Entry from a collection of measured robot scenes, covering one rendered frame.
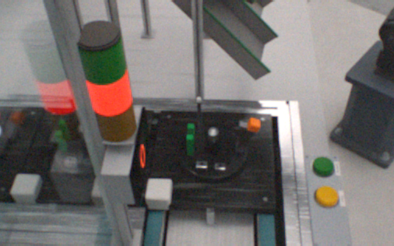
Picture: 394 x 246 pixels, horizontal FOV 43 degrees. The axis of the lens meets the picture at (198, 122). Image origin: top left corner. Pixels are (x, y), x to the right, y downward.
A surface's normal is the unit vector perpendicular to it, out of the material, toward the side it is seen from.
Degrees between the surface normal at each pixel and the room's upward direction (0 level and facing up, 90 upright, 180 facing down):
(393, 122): 90
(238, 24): 45
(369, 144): 90
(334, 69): 0
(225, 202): 0
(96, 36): 0
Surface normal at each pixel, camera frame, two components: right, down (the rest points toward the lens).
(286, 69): -0.03, -0.67
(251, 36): 0.67, -0.36
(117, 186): -0.06, 0.74
